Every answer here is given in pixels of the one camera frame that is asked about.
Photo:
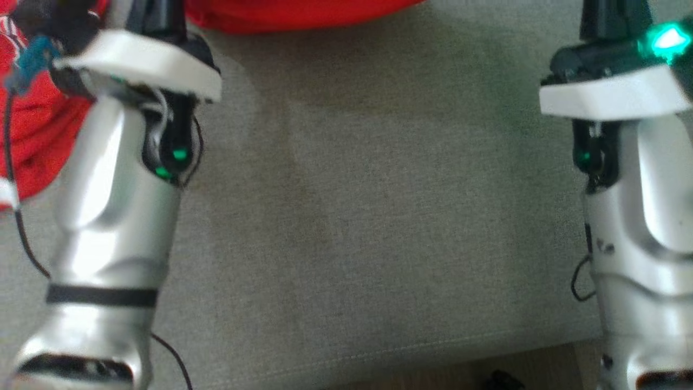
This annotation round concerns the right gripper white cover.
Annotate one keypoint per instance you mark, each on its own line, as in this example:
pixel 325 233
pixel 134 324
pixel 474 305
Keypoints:
pixel 606 95

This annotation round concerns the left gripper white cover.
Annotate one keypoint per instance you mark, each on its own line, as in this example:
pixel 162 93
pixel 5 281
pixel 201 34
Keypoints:
pixel 141 57

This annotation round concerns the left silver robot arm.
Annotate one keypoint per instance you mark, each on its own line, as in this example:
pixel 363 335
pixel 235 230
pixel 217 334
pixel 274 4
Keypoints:
pixel 108 216

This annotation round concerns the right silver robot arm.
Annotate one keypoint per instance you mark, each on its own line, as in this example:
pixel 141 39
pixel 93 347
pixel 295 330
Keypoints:
pixel 649 216

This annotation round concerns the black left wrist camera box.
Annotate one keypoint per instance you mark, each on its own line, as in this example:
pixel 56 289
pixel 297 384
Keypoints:
pixel 59 21

